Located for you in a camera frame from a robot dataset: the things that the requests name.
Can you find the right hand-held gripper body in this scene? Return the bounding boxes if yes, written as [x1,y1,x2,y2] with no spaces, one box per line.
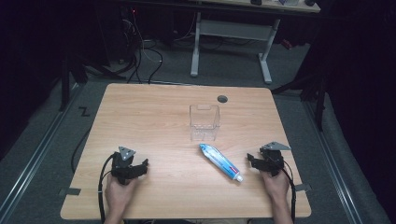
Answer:
[259,141,292,177]

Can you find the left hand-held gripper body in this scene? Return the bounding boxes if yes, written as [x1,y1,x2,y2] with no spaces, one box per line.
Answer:
[109,146,142,187]

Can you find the person's left hand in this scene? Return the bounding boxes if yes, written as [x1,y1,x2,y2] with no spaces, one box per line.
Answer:
[104,175,142,217]

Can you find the person's right hand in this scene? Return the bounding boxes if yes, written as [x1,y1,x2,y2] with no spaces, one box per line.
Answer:
[260,169,291,202]

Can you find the blue and white toothpaste tube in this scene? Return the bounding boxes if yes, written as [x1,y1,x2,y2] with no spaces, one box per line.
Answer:
[199,143,245,183]

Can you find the clear plastic container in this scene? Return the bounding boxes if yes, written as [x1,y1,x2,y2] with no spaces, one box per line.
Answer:
[189,104,221,143]

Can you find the black metal stand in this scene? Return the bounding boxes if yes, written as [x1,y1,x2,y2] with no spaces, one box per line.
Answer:
[58,46,125,112]
[271,55,328,132]

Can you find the white-framed desk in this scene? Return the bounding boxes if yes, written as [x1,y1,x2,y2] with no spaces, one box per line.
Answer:
[189,0,321,85]

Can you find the dark equipment rack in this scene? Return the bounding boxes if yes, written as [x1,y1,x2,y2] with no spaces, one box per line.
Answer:
[94,3,141,68]

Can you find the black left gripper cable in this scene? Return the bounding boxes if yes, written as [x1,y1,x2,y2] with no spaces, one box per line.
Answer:
[97,153,117,224]

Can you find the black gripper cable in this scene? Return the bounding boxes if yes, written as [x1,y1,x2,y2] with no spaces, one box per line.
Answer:
[97,153,117,224]
[281,160,297,224]

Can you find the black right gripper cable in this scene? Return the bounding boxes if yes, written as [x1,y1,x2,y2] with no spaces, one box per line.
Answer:
[281,160,297,224]

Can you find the thin black floor cable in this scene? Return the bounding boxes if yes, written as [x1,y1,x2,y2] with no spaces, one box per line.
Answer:
[70,125,93,175]

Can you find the metal floor rail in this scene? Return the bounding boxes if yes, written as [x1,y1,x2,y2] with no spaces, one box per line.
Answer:
[0,82,82,222]
[303,100,365,224]

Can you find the black floor cables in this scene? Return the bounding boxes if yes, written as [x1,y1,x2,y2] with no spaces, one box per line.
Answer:
[120,8,164,85]

